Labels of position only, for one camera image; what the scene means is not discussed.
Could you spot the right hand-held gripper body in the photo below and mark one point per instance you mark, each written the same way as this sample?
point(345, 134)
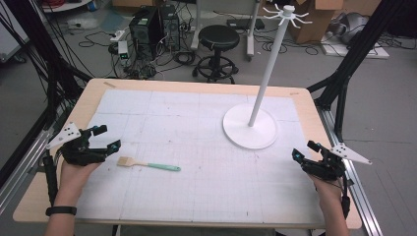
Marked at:
point(331, 162)

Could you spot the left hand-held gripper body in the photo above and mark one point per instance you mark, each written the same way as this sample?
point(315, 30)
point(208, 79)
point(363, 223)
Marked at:
point(78, 151)

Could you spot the white rack stand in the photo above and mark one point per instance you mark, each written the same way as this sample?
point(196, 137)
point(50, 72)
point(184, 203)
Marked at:
point(259, 98)

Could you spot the person's left hand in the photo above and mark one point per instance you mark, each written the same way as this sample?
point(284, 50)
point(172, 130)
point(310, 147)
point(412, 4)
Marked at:
point(76, 177)

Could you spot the person's right hand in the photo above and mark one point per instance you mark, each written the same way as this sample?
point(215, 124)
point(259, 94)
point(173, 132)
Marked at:
point(326, 191)

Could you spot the black wristband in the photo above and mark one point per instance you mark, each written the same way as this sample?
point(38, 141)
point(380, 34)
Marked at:
point(61, 210)

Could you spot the white grid mat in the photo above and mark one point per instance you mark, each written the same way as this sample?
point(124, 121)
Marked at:
point(196, 154)

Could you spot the white power strip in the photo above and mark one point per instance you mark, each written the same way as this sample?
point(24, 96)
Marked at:
point(117, 35)

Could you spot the black computer tower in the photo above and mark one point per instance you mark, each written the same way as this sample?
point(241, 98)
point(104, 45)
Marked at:
point(154, 29)

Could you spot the cardboard box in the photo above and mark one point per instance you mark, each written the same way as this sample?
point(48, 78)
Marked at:
point(314, 19)

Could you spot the black round stool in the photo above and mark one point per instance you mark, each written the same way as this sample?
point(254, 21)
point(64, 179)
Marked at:
point(218, 52)

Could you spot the aluminium rail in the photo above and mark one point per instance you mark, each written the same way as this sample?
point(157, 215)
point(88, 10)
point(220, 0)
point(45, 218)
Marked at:
point(23, 164)
point(350, 173)

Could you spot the black frame strut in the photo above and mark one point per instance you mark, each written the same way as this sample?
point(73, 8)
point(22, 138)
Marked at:
point(354, 62)
point(46, 49)

